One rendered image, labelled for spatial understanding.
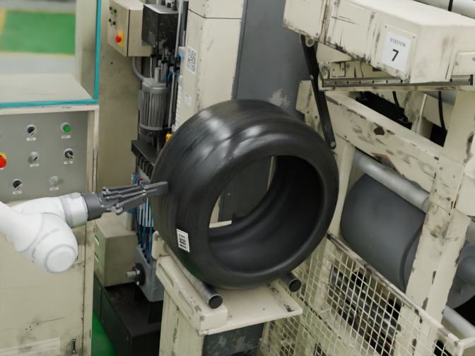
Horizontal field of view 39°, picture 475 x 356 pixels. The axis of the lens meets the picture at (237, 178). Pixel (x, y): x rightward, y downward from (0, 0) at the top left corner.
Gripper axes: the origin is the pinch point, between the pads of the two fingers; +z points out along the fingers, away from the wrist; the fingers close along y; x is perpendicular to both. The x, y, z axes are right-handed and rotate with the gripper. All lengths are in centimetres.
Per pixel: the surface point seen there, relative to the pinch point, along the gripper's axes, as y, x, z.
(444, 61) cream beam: -37, -36, 65
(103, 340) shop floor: 90, 125, -1
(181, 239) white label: -9.5, 11.8, 2.8
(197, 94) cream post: 25.5, -14.6, 25.0
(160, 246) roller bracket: 22.7, 34.7, 7.8
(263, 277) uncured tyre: -11.8, 32.1, 27.4
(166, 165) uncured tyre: 5.5, -3.5, 5.7
